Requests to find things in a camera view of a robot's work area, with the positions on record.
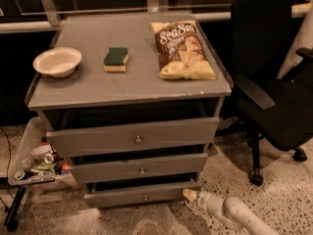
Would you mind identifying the black office chair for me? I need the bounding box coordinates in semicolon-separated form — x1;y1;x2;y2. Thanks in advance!
221;0;313;186

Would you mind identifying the black stand leg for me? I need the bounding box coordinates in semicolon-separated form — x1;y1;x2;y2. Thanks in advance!
4;186;25;232

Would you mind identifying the grey bottom drawer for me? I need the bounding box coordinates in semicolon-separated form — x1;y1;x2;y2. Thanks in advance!
84;174;201;208

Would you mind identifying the metal railing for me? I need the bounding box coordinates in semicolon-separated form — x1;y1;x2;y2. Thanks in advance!
0;0;313;34

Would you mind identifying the brown chips bag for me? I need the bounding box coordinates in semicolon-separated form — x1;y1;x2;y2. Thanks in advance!
151;21;216;80

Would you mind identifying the grey top drawer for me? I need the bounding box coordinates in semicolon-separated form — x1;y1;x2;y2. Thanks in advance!
47;117;219;157

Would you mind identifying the green yellow sponge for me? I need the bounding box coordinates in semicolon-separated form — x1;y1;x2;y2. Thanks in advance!
104;47;129;72

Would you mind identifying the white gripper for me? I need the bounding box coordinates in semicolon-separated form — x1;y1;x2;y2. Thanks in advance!
182;189;212;211

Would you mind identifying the grey drawer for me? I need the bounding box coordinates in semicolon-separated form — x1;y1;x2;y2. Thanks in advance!
70;153;207;183
47;117;219;157
84;174;201;208

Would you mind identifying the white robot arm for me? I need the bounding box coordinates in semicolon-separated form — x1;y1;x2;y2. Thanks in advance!
182;188;280;235

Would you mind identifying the grey middle drawer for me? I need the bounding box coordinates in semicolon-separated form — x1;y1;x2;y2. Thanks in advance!
70;153;207;183

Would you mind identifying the grey drawer cabinet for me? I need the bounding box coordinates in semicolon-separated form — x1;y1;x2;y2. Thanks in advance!
24;13;234;194

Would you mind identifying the white bowl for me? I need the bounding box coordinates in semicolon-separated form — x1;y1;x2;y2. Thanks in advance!
32;47;82;78

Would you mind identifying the clear plastic trash bin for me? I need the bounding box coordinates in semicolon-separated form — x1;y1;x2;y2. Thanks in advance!
8;117;80;194

